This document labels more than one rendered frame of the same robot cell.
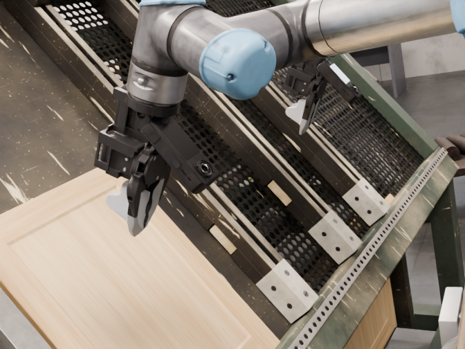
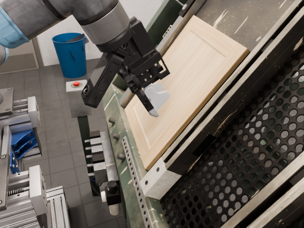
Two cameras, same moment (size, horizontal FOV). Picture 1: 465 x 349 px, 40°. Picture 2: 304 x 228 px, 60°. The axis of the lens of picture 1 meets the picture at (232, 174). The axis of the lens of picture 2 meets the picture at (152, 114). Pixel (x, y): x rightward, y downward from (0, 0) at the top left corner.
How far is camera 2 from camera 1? 1.86 m
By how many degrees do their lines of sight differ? 112
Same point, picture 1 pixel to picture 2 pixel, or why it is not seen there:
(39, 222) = (199, 34)
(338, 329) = (134, 212)
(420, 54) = not seen: outside the picture
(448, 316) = (34, 169)
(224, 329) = (154, 133)
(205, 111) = not seen: outside the picture
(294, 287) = (150, 173)
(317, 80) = not seen: hidden behind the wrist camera
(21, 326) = (160, 47)
